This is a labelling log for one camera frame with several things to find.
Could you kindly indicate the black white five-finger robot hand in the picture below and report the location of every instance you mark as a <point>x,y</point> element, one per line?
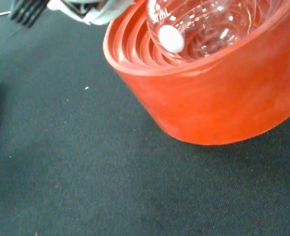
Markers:
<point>95,12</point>

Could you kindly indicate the black bench cloth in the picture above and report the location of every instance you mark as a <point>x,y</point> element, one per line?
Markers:
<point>86,172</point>

